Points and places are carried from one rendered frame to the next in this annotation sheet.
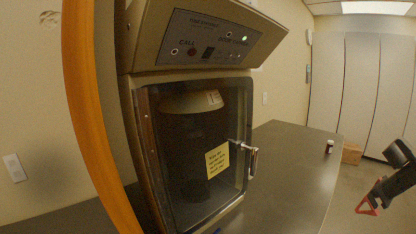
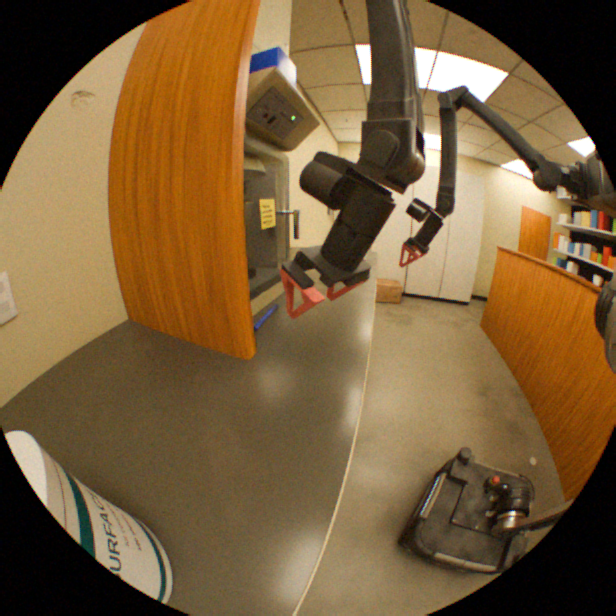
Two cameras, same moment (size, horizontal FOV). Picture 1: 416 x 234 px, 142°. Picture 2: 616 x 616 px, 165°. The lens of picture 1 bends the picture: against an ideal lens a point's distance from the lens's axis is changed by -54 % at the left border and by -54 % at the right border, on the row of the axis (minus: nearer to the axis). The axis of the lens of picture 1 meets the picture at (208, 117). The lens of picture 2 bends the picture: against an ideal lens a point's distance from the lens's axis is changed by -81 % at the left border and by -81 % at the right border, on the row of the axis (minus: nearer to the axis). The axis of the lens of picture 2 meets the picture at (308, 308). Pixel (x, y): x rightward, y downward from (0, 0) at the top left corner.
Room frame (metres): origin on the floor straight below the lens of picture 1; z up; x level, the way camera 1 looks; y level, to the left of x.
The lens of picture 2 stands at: (-0.22, 0.18, 1.18)
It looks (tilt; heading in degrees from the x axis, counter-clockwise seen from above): 24 degrees down; 329
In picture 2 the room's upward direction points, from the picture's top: straight up
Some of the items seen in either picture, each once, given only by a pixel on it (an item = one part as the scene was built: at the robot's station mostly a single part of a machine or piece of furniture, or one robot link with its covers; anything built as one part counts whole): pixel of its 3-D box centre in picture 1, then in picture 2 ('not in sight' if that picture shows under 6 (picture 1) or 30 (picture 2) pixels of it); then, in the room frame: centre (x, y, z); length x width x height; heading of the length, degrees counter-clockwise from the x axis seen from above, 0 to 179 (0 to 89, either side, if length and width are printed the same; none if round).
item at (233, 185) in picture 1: (213, 164); (264, 216); (0.32, -0.01, 1.19); 0.30 x 0.01 x 0.40; 131
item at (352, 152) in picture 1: (348, 152); (387, 290); (1.72, -2.42, 0.14); 0.41 x 0.33 x 0.29; 47
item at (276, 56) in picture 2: not in sight; (267, 74); (0.23, 0.02, 1.56); 0.10 x 0.10 x 0.09; 41
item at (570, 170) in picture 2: not in sight; (568, 178); (-0.33, -0.63, 1.45); 0.09 x 0.08 x 0.12; 107
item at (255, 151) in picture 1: (249, 159); (291, 223); (0.37, -0.11, 1.17); 0.05 x 0.03 x 0.10; 41
